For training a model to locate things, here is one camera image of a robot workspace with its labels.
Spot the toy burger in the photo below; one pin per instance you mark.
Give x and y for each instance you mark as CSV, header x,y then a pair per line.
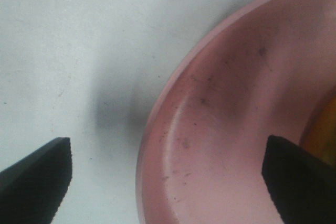
x,y
318,138

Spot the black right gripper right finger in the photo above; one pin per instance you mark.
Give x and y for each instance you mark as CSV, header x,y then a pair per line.
x,y
301,186

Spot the pink round plate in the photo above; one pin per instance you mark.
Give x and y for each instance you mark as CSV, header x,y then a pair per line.
x,y
266,69

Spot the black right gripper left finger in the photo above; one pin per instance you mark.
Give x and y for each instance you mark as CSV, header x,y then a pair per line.
x,y
33,188

